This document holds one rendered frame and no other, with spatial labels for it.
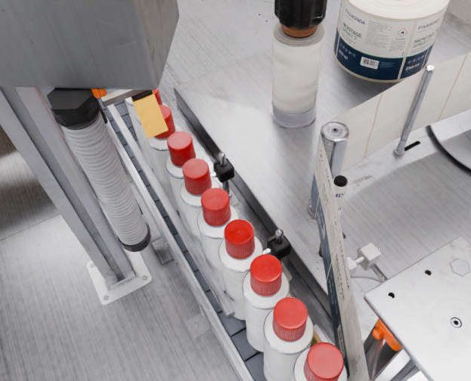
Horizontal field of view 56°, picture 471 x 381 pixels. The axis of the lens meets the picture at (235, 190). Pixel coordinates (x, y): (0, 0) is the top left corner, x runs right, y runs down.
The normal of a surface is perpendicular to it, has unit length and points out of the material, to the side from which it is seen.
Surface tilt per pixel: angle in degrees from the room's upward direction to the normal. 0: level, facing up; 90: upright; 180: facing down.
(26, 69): 90
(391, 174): 0
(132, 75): 90
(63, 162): 90
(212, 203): 2
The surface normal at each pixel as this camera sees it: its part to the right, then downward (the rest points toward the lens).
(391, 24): -0.28, 0.78
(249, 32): -0.05, -0.59
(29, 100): 0.49, 0.69
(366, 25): -0.62, 0.65
